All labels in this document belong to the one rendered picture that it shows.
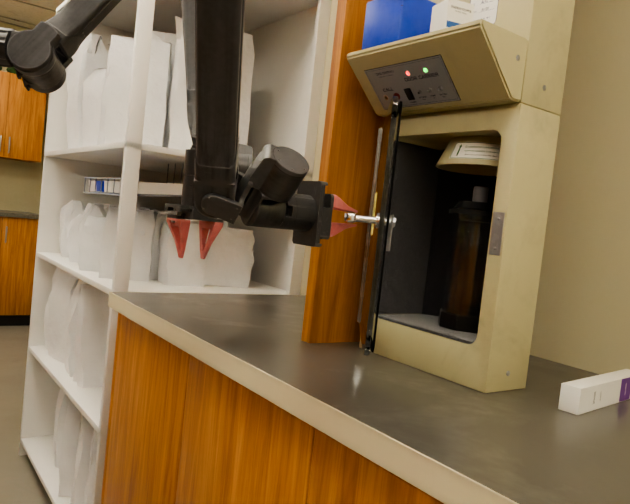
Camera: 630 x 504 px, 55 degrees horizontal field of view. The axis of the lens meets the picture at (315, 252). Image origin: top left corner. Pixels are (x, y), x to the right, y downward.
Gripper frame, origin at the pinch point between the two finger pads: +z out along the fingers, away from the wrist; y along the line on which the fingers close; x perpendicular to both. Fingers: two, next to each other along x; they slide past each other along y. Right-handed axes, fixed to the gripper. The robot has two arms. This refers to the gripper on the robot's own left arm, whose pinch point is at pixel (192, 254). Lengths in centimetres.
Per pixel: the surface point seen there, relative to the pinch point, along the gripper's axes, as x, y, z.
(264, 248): 96, 75, 4
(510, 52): -46, 28, -37
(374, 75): -19.4, 24.3, -36.4
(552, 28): -46, 38, -43
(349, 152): -8.9, 28.6, -23.1
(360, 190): -8.9, 32.6, -15.7
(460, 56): -40, 24, -37
